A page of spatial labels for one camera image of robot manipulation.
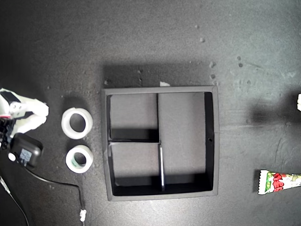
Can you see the white tape roll green core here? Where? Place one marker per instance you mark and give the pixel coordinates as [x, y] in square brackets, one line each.
[70, 164]

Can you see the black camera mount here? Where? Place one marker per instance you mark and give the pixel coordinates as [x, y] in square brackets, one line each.
[5, 131]

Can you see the black camera box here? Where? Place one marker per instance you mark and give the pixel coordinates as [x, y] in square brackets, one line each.
[28, 150]

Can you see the wide white tape roll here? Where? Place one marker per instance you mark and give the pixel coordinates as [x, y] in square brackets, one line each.
[67, 127]

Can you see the printed snack bar wrapper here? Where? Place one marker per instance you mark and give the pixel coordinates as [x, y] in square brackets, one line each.
[277, 182]

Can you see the small white paper scrap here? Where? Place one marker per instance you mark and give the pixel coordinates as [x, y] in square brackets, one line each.
[164, 83]

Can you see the black compartment tray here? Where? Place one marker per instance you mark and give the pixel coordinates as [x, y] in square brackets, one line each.
[183, 117]

